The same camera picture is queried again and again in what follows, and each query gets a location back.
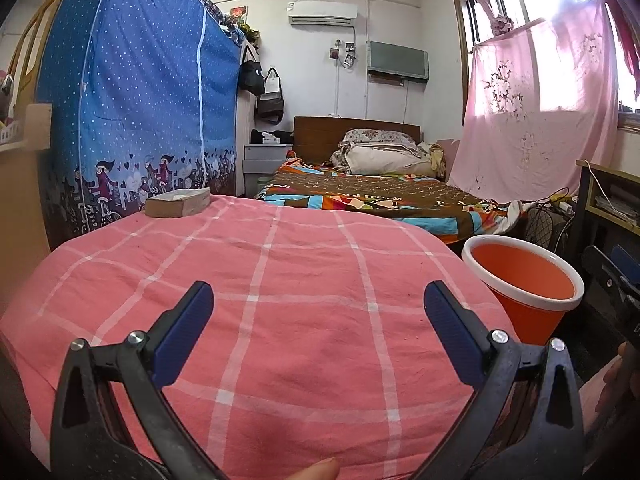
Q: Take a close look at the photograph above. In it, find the black hanging bag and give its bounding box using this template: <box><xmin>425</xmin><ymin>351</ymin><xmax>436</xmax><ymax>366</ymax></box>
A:
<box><xmin>237</xmin><ymin>45</ymin><xmax>266</xmax><ymax>97</ymax></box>

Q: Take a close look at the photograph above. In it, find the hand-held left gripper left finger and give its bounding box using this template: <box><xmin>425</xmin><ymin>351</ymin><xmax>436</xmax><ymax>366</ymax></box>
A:
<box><xmin>50</xmin><ymin>281</ymin><xmax>226</xmax><ymax>480</ymax></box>

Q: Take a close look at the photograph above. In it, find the blue dotted fabric wardrobe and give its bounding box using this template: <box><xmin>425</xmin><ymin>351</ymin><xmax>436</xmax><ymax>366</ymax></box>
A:
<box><xmin>36</xmin><ymin>0</ymin><xmax>247</xmax><ymax>242</ymax></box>

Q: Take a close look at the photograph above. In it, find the black fan heater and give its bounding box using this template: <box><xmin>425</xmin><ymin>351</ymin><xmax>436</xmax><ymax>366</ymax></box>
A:
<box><xmin>524</xmin><ymin>203</ymin><xmax>574</xmax><ymax>257</ymax></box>

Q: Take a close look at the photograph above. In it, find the white cable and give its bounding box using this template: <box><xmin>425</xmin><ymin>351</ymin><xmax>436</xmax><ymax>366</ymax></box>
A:
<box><xmin>586</xmin><ymin>159</ymin><xmax>609</xmax><ymax>202</ymax></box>

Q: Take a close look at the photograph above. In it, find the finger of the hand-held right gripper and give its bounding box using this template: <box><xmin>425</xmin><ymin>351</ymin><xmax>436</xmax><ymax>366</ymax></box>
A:
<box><xmin>581</xmin><ymin>245</ymin><xmax>632</xmax><ymax>311</ymax></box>
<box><xmin>616</xmin><ymin>244</ymin><xmax>640</xmax><ymax>279</ymax></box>

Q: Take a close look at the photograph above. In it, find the light wooden cabinet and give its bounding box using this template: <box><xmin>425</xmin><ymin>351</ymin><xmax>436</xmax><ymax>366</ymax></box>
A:
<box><xmin>0</xmin><ymin>139</ymin><xmax>54</xmax><ymax>311</ymax></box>

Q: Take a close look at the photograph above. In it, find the stack of papers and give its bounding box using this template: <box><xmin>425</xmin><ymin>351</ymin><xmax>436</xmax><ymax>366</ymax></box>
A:
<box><xmin>594</xmin><ymin>184</ymin><xmax>640</xmax><ymax>222</ymax></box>

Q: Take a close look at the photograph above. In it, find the floral pillow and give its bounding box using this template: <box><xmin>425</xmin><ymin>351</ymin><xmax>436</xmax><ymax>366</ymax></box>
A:
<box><xmin>339</xmin><ymin>128</ymin><xmax>416</xmax><ymax>149</ymax></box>

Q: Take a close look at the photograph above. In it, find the person's left hand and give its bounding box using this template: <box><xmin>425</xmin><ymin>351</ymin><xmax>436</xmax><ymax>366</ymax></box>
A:
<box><xmin>280</xmin><ymin>457</ymin><xmax>341</xmax><ymax>480</ymax></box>

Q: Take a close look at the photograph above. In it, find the black cloth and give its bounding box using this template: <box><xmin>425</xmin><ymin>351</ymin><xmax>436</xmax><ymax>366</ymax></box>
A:
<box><xmin>249</xmin><ymin>129</ymin><xmax>295</xmax><ymax>145</ymax></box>

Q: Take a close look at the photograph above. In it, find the pink checked blanket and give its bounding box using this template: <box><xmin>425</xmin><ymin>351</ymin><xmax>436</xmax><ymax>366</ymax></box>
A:
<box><xmin>0</xmin><ymin>192</ymin><xmax>522</xmax><ymax>480</ymax></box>

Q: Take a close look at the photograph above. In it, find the pink board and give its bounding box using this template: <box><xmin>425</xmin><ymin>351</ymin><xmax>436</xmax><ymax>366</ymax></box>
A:
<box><xmin>437</xmin><ymin>138</ymin><xmax>461</xmax><ymax>182</ymax></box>

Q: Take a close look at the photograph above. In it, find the small white storage basket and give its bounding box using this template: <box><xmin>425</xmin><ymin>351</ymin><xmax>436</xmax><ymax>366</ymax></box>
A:
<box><xmin>0</xmin><ymin>122</ymin><xmax>29</xmax><ymax>144</ymax></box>

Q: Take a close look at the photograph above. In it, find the white air conditioner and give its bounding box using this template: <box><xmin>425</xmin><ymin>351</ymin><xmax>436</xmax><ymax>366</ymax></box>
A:
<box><xmin>287</xmin><ymin>1</ymin><xmax>359</xmax><ymax>26</ymax></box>

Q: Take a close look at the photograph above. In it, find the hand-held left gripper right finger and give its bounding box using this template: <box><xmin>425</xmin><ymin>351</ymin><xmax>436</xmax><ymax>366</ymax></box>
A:
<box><xmin>415</xmin><ymin>280</ymin><xmax>586</xmax><ymax>480</ymax></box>

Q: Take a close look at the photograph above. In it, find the pink floral curtain sheet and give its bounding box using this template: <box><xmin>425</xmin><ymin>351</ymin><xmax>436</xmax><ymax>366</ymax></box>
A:
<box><xmin>447</xmin><ymin>0</ymin><xmax>624</xmax><ymax>207</ymax></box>

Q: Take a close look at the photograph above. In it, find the wooden bunk bed frame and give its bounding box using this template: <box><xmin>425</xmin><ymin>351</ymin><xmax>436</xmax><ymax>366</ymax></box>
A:
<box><xmin>7</xmin><ymin>0</ymin><xmax>67</xmax><ymax>111</ymax></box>

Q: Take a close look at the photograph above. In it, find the grey nightstand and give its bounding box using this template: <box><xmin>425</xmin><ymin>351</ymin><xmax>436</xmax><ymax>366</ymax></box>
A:
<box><xmin>243</xmin><ymin>143</ymin><xmax>294</xmax><ymax>192</ymax></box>

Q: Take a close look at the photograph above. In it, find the tan cardboard box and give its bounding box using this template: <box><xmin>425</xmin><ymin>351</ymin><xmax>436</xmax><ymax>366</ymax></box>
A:
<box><xmin>144</xmin><ymin>186</ymin><xmax>212</xmax><ymax>219</ymax></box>

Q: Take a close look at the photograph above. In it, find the white and black tote bag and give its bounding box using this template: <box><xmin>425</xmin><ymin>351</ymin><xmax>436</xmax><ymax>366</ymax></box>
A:
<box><xmin>255</xmin><ymin>67</ymin><xmax>285</xmax><ymax>125</ymax></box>

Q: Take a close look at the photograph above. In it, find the camouflage cloth bundle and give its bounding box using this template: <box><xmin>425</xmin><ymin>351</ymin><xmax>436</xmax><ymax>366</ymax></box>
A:
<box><xmin>219</xmin><ymin>5</ymin><xmax>261</xmax><ymax>47</ymax></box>

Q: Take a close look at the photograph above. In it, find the person's right hand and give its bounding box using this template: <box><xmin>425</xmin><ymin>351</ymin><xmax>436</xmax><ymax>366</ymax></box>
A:
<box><xmin>600</xmin><ymin>342</ymin><xmax>640</xmax><ymax>411</ymax></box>

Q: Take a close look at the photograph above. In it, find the wooden bed headboard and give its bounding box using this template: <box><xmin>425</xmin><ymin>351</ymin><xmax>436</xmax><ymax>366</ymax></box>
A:
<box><xmin>293</xmin><ymin>116</ymin><xmax>422</xmax><ymax>162</ymax></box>

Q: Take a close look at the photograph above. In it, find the colourful patchwork bedspread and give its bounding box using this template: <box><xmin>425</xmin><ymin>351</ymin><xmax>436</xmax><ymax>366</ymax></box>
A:
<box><xmin>254</xmin><ymin>155</ymin><xmax>527</xmax><ymax>244</ymax></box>

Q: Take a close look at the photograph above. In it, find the covered wall television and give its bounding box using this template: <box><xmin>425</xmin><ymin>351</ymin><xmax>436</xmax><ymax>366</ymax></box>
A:
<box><xmin>366</xmin><ymin>40</ymin><xmax>430</xmax><ymax>82</ymax></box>

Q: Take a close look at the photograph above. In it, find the cardboard piece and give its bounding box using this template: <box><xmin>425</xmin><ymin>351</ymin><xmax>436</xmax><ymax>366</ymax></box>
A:
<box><xmin>24</xmin><ymin>103</ymin><xmax>54</xmax><ymax>149</ymax></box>

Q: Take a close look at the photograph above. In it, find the yellow crumpled cloth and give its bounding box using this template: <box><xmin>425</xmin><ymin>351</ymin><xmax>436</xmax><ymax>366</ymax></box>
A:
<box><xmin>417</xmin><ymin>142</ymin><xmax>447</xmax><ymax>179</ymax></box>

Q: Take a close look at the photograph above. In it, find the orange bucket with white rim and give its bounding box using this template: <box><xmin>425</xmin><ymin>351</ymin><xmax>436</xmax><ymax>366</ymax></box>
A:
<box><xmin>460</xmin><ymin>234</ymin><xmax>586</xmax><ymax>347</ymax></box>

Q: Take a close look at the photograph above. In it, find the grey plush toy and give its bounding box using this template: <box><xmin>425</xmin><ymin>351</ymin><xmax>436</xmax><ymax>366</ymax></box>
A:
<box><xmin>0</xmin><ymin>72</ymin><xmax>16</xmax><ymax>127</ymax></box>

